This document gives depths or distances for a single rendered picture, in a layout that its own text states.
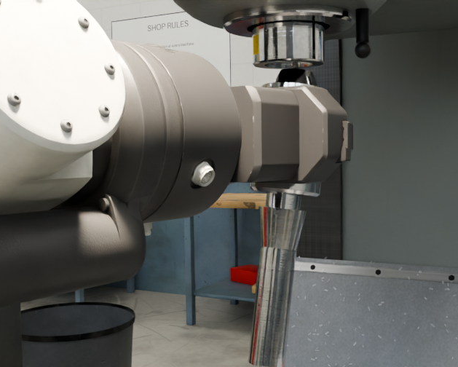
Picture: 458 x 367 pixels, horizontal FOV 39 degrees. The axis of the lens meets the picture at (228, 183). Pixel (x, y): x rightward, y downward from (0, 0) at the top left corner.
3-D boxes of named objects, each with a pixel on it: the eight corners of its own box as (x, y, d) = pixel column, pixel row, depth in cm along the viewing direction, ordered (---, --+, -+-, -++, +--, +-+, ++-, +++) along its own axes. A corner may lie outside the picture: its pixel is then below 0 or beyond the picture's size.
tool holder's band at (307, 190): (247, 172, 41) (245, 188, 41) (322, 180, 40) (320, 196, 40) (253, 178, 46) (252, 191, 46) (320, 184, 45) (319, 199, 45)
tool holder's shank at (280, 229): (258, 190, 42) (239, 365, 41) (308, 195, 41) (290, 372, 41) (261, 192, 45) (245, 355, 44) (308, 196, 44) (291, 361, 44)
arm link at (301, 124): (352, 52, 36) (216, 20, 27) (352, 223, 37) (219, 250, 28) (186, 71, 44) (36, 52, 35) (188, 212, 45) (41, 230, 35)
